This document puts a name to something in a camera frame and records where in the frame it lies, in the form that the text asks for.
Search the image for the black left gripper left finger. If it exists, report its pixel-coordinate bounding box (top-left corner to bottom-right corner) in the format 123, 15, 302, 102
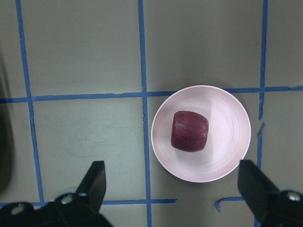
76, 161, 106, 213

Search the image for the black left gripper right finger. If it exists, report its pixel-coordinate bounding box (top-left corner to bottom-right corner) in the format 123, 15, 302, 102
238, 160, 280, 219

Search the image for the red apple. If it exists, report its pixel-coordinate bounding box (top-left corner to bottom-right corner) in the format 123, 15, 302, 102
170, 111, 209, 152

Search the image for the pink plate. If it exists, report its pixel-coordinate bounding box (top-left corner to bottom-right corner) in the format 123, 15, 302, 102
151, 86, 251, 183

